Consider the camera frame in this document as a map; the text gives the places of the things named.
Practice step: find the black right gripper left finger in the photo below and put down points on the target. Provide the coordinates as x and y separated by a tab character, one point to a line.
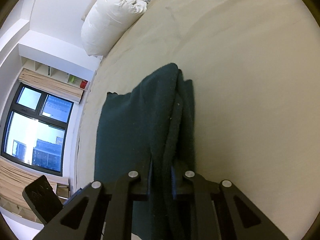
101	211

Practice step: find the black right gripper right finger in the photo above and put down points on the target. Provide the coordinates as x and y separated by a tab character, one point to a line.
204	209

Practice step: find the dark green knit garment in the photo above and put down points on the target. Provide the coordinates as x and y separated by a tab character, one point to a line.
154	121

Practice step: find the beige curtain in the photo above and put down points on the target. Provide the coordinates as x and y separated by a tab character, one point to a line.
15	177

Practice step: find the black framed window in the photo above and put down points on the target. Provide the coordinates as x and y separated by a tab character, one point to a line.
35	130

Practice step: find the red box on shelf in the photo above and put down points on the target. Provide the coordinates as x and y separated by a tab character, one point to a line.
83	84

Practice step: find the beige bed sheet mattress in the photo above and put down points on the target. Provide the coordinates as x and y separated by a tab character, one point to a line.
255	69

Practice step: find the white folded duvet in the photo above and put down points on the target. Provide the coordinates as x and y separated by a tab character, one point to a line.
106	22

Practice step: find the white wall shelf niche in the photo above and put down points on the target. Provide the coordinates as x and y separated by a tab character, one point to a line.
54	67

